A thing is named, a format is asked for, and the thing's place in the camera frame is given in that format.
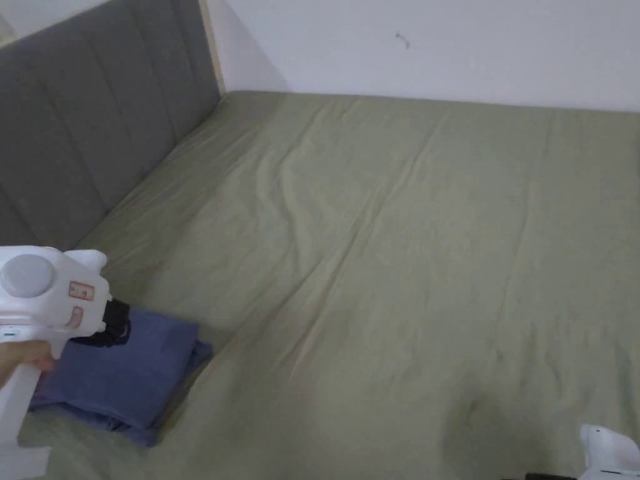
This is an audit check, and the dark blue shirt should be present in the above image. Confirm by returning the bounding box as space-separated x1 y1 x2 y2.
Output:
27 307 215 448

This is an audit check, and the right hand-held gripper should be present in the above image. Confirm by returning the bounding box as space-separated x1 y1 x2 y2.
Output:
579 424 640 480

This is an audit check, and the grey padded headboard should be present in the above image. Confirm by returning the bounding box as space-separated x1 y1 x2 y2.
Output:
0 0 224 249

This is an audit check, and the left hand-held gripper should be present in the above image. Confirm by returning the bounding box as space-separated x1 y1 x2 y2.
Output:
0 245 132 480

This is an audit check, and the person's left hand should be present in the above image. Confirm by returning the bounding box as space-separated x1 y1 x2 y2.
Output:
0 339 55 391

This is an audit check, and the bed with pale green sheet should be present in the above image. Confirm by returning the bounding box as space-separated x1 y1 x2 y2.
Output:
14 91 640 480

